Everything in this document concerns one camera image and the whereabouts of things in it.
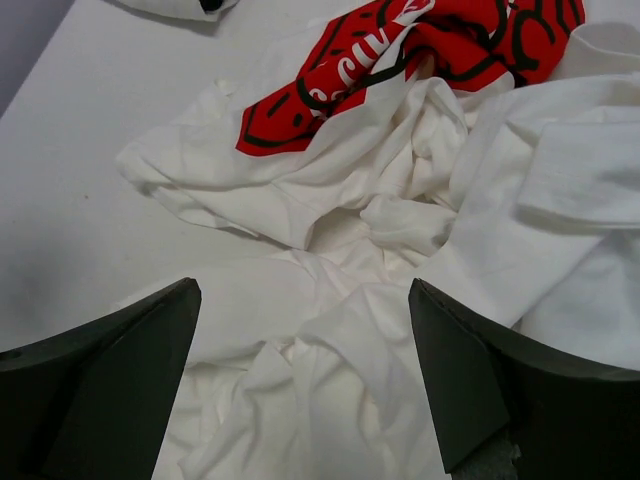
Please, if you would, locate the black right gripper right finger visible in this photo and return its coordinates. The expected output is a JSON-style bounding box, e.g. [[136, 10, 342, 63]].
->
[[409, 279, 639, 479]]

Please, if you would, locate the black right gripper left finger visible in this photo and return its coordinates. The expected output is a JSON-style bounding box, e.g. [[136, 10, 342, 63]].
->
[[1, 278, 201, 479]]

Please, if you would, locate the folded white t-shirt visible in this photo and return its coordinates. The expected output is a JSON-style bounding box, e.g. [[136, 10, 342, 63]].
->
[[117, 0, 237, 22]]

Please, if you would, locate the white Coca-Cola print t-shirt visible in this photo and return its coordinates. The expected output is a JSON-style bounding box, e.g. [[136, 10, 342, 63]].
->
[[116, 8, 639, 479]]

